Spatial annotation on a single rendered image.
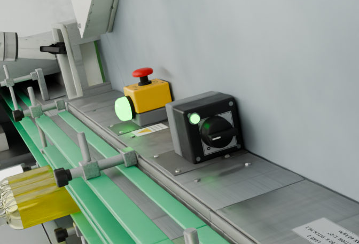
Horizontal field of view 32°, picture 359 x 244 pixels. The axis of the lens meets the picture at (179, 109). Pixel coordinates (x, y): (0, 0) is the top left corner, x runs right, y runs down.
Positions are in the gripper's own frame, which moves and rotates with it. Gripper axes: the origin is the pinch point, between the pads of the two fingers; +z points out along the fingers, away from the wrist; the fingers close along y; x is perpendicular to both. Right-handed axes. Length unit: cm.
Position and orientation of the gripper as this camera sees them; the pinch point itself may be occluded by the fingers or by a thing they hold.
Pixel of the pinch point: (73, 48)
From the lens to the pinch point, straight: 170.5
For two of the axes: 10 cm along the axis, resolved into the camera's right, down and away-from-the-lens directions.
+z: 9.3, -0.1, 3.6
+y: 3.5, 1.6, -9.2
